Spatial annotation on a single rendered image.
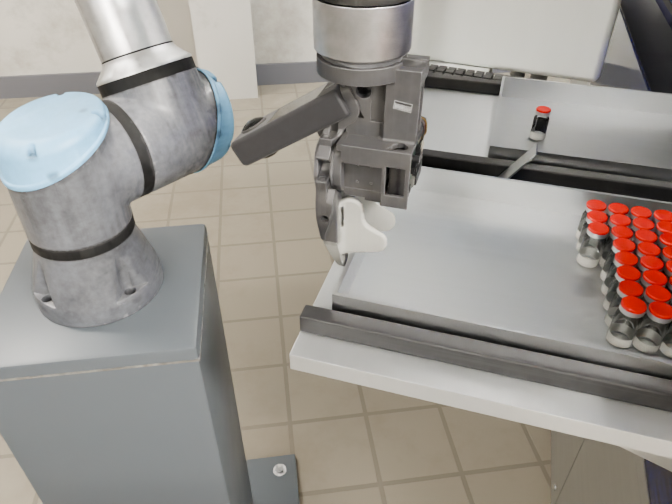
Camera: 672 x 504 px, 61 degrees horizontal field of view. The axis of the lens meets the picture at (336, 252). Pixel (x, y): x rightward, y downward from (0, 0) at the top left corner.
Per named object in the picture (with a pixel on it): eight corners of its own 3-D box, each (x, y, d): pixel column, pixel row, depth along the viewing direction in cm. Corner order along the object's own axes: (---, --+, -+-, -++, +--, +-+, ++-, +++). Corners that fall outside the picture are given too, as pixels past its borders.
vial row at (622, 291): (616, 238, 65) (629, 203, 62) (632, 351, 51) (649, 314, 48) (595, 234, 65) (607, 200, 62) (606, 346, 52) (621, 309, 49)
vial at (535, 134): (544, 135, 85) (551, 108, 82) (544, 142, 83) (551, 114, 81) (529, 133, 85) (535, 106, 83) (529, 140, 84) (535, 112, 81)
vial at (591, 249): (597, 258, 62) (609, 223, 59) (598, 270, 60) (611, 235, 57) (575, 254, 62) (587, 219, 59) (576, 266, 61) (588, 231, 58)
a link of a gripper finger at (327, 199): (332, 252, 51) (332, 165, 46) (316, 249, 52) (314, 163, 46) (346, 223, 55) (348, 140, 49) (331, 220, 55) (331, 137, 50)
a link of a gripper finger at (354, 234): (381, 291, 54) (386, 210, 49) (321, 280, 56) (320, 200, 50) (388, 271, 57) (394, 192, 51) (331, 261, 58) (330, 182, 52)
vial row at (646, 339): (637, 241, 64) (651, 207, 61) (659, 357, 50) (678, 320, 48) (616, 238, 65) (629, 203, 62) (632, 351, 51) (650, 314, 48)
